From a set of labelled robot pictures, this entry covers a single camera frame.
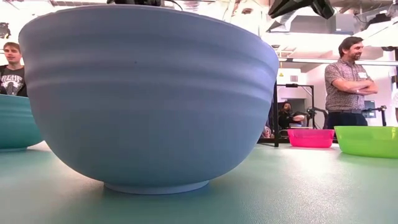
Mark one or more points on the black background robot arm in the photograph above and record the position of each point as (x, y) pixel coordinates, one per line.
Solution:
(314, 113)

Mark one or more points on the large blue bowl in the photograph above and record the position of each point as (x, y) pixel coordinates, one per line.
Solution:
(149, 109)

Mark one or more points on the person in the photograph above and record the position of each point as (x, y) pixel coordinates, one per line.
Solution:
(12, 77)
(284, 116)
(345, 90)

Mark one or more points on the green table mat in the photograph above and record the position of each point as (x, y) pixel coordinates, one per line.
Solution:
(280, 186)

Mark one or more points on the small green translucent bowl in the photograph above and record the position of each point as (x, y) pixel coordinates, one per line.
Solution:
(367, 141)

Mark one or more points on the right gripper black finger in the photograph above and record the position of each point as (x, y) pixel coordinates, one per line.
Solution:
(292, 7)

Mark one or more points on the large teal bowl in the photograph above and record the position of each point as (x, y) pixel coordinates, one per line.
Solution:
(15, 124)

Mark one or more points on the dark wall monitor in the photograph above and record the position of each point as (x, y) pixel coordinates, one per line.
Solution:
(370, 112)

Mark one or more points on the black ceiling device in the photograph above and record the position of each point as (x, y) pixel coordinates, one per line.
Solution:
(4, 31)

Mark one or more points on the small pink translucent bowl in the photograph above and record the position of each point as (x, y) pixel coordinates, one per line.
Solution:
(311, 138)

